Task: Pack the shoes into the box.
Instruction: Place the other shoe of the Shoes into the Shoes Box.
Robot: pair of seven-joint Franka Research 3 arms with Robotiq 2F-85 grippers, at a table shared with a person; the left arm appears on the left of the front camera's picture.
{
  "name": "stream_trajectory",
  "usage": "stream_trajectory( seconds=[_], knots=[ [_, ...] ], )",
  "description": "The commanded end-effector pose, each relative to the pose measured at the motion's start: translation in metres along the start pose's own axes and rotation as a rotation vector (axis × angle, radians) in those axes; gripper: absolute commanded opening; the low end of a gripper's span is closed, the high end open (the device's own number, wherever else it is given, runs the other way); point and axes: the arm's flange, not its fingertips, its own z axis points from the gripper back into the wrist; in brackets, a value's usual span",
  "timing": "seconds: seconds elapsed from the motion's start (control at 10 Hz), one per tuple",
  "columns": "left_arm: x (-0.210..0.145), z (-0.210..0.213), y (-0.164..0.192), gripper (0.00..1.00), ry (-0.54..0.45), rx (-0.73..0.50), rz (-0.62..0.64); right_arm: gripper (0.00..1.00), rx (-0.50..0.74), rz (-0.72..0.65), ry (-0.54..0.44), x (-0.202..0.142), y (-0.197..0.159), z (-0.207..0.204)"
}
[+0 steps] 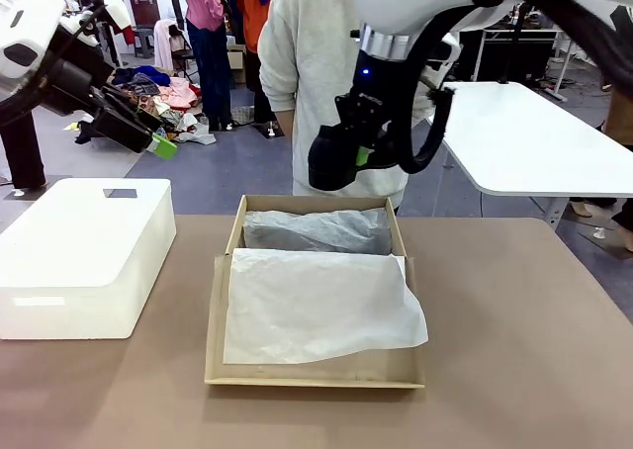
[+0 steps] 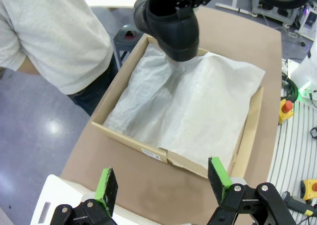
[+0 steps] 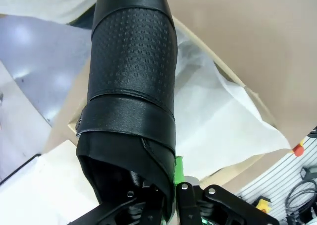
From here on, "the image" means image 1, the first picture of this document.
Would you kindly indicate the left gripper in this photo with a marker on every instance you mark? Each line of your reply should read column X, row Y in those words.
column 118, row 122

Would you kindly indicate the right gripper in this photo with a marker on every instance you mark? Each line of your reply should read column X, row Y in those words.
column 376, row 80

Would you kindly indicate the white tissue paper sheet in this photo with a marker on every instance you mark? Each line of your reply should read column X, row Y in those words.
column 321, row 231
column 316, row 305

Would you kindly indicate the brown cardboard shoe box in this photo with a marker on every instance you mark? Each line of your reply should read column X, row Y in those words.
column 316, row 375

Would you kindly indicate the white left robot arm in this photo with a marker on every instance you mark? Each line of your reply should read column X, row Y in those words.
column 29, row 33

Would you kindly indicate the person's right forearm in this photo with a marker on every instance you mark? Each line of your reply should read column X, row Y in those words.
column 285, row 121

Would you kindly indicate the small cardboard box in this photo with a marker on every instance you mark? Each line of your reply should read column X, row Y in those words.
column 237, row 63

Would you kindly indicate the white plastic storage box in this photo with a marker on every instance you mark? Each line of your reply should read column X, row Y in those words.
column 74, row 241

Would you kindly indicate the pile of colourful clothes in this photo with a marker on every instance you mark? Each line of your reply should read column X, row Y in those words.
column 168, row 95

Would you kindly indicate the chair draped with clothes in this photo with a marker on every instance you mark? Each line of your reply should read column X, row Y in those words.
column 165, row 43

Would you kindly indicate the grey stool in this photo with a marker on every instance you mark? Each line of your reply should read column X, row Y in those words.
column 143, row 38

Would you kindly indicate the person in light grey sweater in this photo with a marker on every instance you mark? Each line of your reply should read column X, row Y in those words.
column 316, row 48

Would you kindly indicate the dark framed board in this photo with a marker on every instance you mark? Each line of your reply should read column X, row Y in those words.
column 144, row 11

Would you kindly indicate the mannequin with pink shirt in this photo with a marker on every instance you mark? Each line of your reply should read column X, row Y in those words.
column 205, row 4

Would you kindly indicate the white table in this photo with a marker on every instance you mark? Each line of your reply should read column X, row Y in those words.
column 519, row 137

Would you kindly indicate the mannequin with orange top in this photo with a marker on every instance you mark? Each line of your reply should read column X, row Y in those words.
column 254, row 14

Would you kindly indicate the bystander in dark trousers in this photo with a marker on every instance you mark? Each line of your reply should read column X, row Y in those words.
column 620, row 117

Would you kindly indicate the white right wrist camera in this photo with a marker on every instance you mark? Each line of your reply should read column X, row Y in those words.
column 442, row 58

